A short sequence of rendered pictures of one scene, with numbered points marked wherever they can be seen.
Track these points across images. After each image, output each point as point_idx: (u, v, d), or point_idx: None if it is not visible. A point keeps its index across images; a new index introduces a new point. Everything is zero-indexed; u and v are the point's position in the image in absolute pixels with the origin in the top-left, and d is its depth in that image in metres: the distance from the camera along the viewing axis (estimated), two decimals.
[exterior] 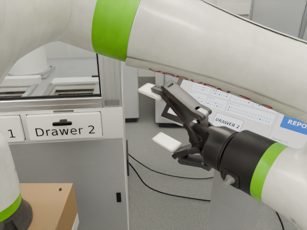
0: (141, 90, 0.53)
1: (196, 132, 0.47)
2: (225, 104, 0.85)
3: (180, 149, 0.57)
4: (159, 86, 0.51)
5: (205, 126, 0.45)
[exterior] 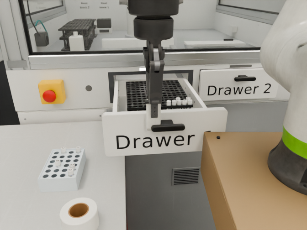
0: (147, 122, 0.60)
1: None
2: None
3: None
4: None
5: None
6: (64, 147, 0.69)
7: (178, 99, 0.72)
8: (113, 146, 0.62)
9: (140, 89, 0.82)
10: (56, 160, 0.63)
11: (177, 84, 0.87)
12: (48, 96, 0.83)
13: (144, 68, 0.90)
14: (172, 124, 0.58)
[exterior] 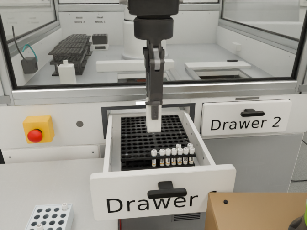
0: (147, 121, 0.60)
1: None
2: None
3: None
4: None
5: None
6: (155, 150, 0.61)
7: (178, 146, 0.63)
8: (104, 210, 0.54)
9: (135, 129, 0.73)
10: (38, 225, 0.55)
11: (177, 121, 0.79)
12: (33, 136, 0.74)
13: (141, 102, 0.81)
14: (172, 190, 0.49)
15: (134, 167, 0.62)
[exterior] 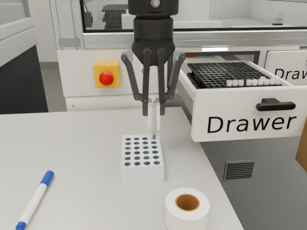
0: (147, 127, 0.58)
1: (144, 57, 0.51)
2: None
3: (158, 91, 0.55)
4: (142, 107, 0.57)
5: (132, 44, 0.51)
6: (242, 80, 0.61)
7: (263, 78, 0.63)
8: (204, 130, 0.53)
9: (209, 70, 0.73)
10: (229, 80, 0.61)
11: (246, 65, 0.78)
12: (105, 78, 0.74)
13: (207, 49, 0.81)
14: (281, 102, 0.49)
15: None
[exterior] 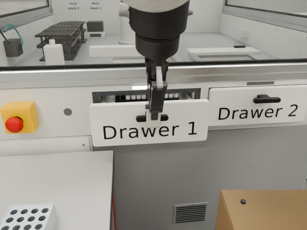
0: (147, 120, 0.60)
1: (148, 60, 0.50)
2: None
3: None
4: None
5: None
6: (144, 94, 0.73)
7: None
8: (101, 137, 0.65)
9: None
10: (133, 94, 0.73)
11: None
12: (12, 125, 0.63)
13: (138, 87, 0.70)
14: None
15: None
